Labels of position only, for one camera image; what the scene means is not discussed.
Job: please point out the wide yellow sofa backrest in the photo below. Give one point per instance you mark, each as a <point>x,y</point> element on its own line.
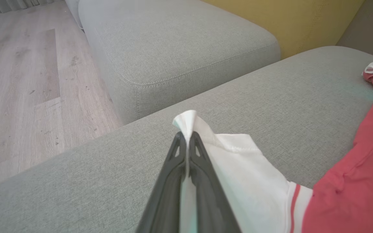
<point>296,22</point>

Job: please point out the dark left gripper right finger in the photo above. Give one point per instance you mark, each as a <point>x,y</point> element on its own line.
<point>206,194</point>

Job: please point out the red shirt with white sleeves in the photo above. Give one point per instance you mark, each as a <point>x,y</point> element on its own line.
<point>254,174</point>

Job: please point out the grey pleated curtain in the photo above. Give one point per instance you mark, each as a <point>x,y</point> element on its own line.
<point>8,5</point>

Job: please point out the large grey sofa chaise cushion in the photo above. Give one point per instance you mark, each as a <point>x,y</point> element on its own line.
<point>76,194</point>

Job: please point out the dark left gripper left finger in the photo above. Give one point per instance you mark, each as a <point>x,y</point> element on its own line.
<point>170,187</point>

